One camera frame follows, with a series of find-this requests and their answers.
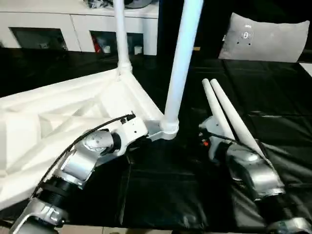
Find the white plastic table leg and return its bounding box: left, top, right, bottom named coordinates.
left=210, top=78, right=266, bottom=157
left=113, top=0, right=134, bottom=79
left=159, top=0, right=204, bottom=137
left=201, top=79, right=233, bottom=139

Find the white plastic table top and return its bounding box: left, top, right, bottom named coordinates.
left=0, top=67, right=181, bottom=212

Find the black work mat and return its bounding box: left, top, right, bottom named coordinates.
left=0, top=47, right=312, bottom=230

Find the red box in cabinet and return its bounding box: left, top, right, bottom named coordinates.
left=92, top=36, right=101, bottom=53

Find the tall black cabinet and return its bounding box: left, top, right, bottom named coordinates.
left=156, top=0, right=234, bottom=59

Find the grey cushion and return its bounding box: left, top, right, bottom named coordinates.
left=218, top=12, right=310, bottom=63

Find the white flat board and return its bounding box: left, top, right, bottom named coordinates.
left=298, top=62, right=312, bottom=74

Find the round grey appliance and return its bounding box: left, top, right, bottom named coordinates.
left=124, top=0, right=153, bottom=9

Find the white cabinet with glass doors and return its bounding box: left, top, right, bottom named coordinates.
left=0, top=0, right=159, bottom=56

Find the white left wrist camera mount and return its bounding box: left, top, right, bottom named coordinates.
left=114, top=117, right=148, bottom=156

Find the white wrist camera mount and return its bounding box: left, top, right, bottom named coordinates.
left=198, top=116, right=228, bottom=161
left=114, top=117, right=148, bottom=156

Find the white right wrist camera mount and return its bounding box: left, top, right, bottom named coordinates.
left=198, top=116, right=228, bottom=161

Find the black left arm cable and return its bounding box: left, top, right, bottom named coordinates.
left=29, top=111, right=136, bottom=203

